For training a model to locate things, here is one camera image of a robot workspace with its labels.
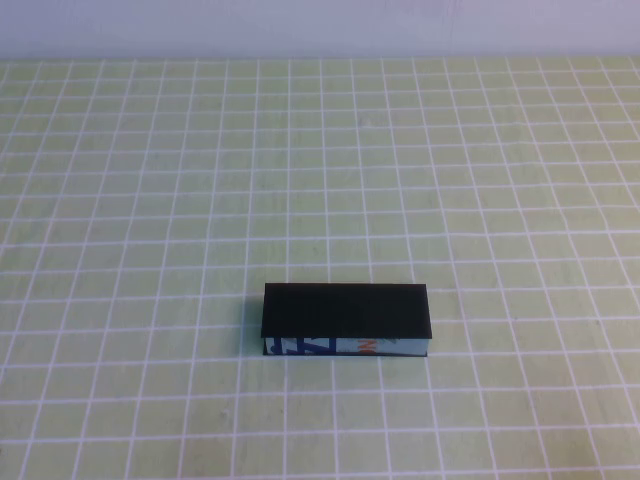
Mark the black glasses case printed side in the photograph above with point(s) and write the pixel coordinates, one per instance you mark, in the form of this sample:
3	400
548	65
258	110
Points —
345	310

